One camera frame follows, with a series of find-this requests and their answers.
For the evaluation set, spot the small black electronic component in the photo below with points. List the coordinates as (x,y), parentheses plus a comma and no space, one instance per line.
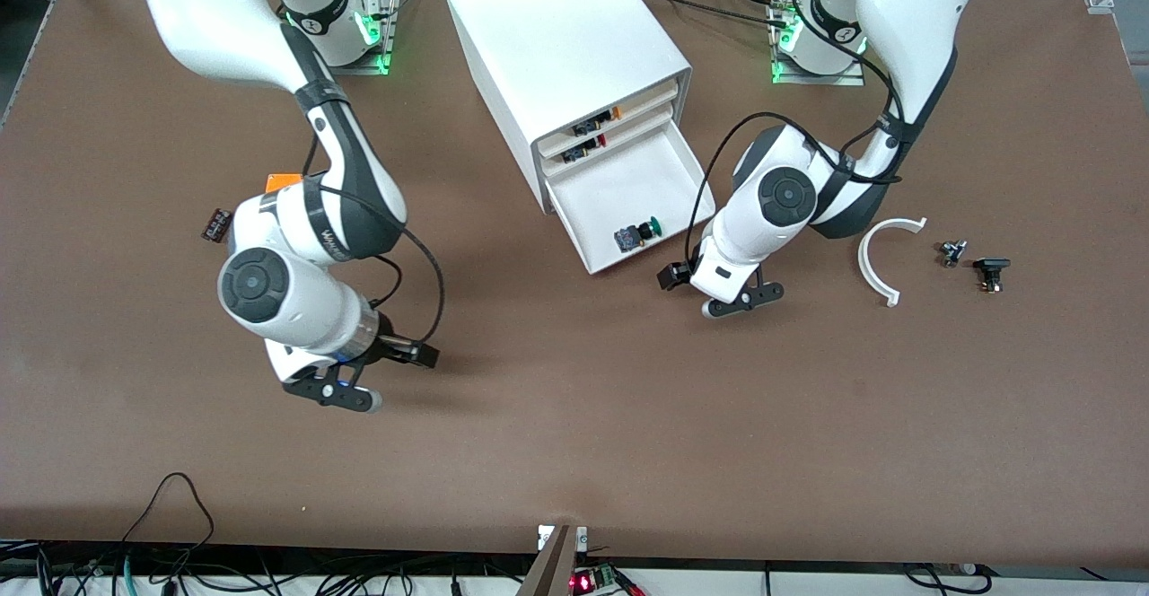
(216,224)

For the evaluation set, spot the white curved plastic arc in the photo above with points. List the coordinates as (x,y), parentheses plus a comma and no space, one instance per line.
(866,264)

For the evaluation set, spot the circuit board with red light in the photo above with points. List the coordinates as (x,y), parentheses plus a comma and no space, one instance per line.
(592,581)

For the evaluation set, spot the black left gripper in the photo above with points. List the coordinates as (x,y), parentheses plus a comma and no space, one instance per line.
(670,276)

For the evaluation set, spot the small silver black component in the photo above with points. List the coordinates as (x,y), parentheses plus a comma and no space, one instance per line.
(952,253)

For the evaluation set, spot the white drawer with red button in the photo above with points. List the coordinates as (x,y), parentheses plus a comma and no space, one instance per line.
(648,121)

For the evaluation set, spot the red push button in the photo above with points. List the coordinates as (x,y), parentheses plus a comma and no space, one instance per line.
(583,147)

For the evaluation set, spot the orange push button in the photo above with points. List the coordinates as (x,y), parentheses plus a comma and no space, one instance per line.
(597,120)

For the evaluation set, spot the green push button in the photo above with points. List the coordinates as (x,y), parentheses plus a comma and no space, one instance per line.
(633,237)

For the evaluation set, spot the white metal bracket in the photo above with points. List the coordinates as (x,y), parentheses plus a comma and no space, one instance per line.
(583,538)

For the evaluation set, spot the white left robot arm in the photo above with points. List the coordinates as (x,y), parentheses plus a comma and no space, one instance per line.
(907,4)

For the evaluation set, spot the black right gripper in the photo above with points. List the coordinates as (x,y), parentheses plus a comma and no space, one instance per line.
(391,345)

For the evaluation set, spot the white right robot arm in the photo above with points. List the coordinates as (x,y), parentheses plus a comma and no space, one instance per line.
(215,13)

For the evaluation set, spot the white drawer with orange button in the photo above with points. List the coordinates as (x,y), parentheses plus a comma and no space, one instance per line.
(651,98)

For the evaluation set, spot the white drawer cabinet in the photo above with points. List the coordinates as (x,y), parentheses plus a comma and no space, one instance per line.
(556,30)

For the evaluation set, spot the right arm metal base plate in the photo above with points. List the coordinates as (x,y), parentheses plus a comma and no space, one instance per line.
(388,48)

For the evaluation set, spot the black switch component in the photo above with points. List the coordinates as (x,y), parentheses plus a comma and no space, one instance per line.
(991,266)

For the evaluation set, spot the grey angled post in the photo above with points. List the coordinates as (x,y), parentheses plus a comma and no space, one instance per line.
(552,569)

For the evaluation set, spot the orange box with hole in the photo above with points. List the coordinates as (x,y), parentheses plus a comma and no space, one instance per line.
(283,182)

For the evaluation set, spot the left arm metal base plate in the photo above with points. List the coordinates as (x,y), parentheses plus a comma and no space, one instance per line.
(790,75)

